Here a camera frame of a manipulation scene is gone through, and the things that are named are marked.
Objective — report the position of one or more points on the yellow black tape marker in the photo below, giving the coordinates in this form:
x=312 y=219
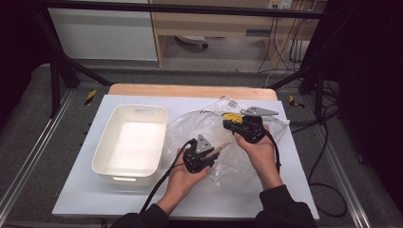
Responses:
x=296 y=102
x=90 y=97

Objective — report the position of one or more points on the white table board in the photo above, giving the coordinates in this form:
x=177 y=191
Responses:
x=82 y=190

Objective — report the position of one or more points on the white power strip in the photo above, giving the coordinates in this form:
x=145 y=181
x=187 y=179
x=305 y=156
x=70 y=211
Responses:
x=280 y=3

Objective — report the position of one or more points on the wooden desk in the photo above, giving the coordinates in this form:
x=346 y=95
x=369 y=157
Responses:
x=209 y=23

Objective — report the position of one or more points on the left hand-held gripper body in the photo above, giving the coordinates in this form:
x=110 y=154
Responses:
x=196 y=158

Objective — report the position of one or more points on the white plastic bin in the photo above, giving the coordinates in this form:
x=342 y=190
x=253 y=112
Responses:
x=133 y=148

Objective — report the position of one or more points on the grey chair base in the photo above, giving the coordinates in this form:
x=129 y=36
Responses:
x=191 y=39

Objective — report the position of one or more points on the person's left hand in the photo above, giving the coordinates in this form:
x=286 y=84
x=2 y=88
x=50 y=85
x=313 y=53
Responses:
x=182 y=183

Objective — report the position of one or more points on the wooden table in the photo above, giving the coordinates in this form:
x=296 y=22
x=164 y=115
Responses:
x=190 y=91

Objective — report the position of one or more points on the dark curtain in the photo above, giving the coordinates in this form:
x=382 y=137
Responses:
x=370 y=79
x=19 y=47

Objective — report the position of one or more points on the black metal frame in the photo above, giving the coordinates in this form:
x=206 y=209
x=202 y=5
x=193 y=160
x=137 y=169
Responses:
x=190 y=10

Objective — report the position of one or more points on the aluminium rail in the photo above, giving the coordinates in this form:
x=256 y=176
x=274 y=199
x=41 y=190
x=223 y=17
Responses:
x=348 y=190
x=34 y=158

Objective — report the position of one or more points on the person's right hand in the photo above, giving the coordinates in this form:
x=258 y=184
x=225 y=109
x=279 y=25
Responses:
x=261 y=156

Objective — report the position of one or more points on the clear smiley-print plastic bag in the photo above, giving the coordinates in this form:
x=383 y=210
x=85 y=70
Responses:
x=190 y=126

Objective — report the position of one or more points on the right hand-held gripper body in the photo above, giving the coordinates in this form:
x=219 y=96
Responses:
x=252 y=128

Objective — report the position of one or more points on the white cabinet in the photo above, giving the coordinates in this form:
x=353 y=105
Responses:
x=101 y=34

